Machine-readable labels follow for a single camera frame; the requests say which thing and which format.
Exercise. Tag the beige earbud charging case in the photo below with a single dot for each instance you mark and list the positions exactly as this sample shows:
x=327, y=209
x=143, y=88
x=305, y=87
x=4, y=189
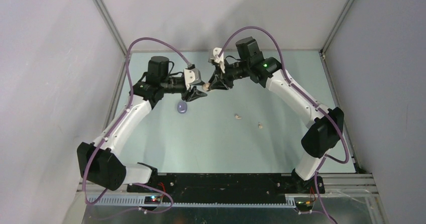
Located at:
x=206, y=86

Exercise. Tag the purple earbud charging case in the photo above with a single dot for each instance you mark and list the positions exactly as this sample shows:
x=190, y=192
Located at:
x=182, y=107

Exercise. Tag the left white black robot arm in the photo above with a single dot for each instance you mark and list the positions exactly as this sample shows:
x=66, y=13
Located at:
x=99, y=161

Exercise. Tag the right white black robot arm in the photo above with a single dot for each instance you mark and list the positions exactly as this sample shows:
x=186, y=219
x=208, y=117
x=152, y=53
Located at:
x=324, y=125

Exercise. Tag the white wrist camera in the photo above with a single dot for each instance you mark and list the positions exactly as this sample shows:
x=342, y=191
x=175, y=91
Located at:
x=216, y=58
x=192, y=77

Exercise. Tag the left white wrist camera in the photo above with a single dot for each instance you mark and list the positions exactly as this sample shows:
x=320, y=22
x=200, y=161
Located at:
x=192, y=77

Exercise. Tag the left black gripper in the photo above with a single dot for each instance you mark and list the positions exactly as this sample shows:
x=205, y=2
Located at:
x=194, y=94

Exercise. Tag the aluminium frame rail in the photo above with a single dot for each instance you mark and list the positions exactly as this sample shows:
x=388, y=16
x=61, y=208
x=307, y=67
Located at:
x=346, y=186

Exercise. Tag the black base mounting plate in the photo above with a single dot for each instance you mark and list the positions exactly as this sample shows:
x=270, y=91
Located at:
x=232, y=195

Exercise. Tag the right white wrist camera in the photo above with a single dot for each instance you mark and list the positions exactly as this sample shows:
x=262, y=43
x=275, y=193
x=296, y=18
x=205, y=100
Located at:
x=216, y=58

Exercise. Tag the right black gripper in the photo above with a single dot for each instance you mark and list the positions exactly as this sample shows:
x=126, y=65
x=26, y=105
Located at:
x=220, y=85

